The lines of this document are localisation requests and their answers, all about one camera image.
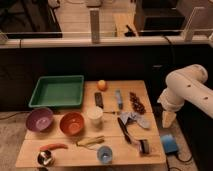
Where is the blue rectangular block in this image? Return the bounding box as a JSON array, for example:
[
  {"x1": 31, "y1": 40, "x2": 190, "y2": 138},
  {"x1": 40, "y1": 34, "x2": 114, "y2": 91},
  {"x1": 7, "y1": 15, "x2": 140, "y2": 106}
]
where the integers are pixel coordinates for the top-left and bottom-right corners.
[{"x1": 115, "y1": 90, "x2": 123, "y2": 110}]

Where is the red bowl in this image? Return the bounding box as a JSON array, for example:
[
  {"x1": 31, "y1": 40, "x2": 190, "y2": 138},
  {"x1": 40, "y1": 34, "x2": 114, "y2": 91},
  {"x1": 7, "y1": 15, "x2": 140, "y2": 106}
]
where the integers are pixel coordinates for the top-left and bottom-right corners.
[{"x1": 60, "y1": 112, "x2": 84, "y2": 136}]

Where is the red chili pepper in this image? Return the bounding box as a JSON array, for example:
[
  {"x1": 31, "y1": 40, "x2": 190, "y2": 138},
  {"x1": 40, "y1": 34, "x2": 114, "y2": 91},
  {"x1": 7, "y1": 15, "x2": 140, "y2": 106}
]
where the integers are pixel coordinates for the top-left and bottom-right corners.
[{"x1": 39, "y1": 143, "x2": 68, "y2": 151}]

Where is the blue grey towel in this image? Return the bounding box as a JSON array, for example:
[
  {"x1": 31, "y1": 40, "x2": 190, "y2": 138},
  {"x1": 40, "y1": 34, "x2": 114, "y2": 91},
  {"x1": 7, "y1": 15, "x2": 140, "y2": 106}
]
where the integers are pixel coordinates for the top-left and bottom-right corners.
[{"x1": 119, "y1": 112, "x2": 150, "y2": 129}]

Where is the blue box on floor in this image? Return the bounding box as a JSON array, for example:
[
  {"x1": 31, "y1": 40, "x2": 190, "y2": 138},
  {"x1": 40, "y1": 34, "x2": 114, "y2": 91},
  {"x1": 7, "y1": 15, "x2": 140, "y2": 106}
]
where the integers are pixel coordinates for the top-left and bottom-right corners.
[{"x1": 161, "y1": 134, "x2": 179, "y2": 154}]

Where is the purple bowl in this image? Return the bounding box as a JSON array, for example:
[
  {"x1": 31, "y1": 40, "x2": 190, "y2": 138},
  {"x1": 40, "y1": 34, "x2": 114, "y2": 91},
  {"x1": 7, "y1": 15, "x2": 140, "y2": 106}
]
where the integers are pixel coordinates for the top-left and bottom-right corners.
[{"x1": 26, "y1": 108, "x2": 53, "y2": 132}]

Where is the small yellow screwdriver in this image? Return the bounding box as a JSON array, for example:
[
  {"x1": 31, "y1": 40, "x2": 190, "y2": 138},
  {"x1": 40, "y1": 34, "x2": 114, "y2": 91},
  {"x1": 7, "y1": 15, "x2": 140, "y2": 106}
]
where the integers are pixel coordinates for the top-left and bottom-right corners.
[{"x1": 103, "y1": 111, "x2": 119, "y2": 115}]

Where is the black handled dish brush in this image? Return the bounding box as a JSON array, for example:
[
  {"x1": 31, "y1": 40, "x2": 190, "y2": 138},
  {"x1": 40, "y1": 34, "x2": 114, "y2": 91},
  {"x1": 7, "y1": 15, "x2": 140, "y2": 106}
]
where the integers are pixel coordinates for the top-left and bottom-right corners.
[{"x1": 117, "y1": 118, "x2": 150, "y2": 155}]

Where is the black rectangular block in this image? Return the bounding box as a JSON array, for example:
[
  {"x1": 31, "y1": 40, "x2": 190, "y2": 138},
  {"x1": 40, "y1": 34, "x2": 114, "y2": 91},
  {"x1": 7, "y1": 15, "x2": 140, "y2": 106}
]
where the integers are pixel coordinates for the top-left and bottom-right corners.
[{"x1": 94, "y1": 92, "x2": 104, "y2": 109}]

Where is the white cup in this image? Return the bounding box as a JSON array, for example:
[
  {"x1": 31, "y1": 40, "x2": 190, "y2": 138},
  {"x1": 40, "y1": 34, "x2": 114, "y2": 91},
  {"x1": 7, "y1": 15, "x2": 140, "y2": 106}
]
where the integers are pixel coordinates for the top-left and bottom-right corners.
[{"x1": 86, "y1": 106, "x2": 103, "y2": 125}]

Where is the green plastic tray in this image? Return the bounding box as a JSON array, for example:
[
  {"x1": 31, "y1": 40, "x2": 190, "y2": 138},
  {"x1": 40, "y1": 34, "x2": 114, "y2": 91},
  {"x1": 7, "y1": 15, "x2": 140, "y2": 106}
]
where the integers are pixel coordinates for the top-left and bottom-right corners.
[{"x1": 29, "y1": 75, "x2": 84, "y2": 108}]

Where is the orange fruit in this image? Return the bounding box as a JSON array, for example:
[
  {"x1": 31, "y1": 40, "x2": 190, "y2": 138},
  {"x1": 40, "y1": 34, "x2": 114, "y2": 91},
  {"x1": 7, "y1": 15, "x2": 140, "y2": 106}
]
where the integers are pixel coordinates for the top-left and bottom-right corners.
[{"x1": 97, "y1": 80, "x2": 107, "y2": 91}]

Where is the black object on shelf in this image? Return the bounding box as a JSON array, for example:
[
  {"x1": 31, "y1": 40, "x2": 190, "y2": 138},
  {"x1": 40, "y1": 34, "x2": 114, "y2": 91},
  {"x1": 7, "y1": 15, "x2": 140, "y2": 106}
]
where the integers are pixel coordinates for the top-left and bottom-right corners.
[{"x1": 124, "y1": 25, "x2": 136, "y2": 37}]

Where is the dark grape bunch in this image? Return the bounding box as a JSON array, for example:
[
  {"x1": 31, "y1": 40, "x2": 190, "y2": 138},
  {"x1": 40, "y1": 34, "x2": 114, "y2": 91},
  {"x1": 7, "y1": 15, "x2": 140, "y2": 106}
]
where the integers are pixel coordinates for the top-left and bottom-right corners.
[{"x1": 129, "y1": 92, "x2": 145, "y2": 114}]

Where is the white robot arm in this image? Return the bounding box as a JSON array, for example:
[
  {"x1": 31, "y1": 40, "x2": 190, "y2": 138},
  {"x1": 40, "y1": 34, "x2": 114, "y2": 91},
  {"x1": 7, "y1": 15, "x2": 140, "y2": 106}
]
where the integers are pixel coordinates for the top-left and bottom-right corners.
[{"x1": 157, "y1": 64, "x2": 213, "y2": 128}]

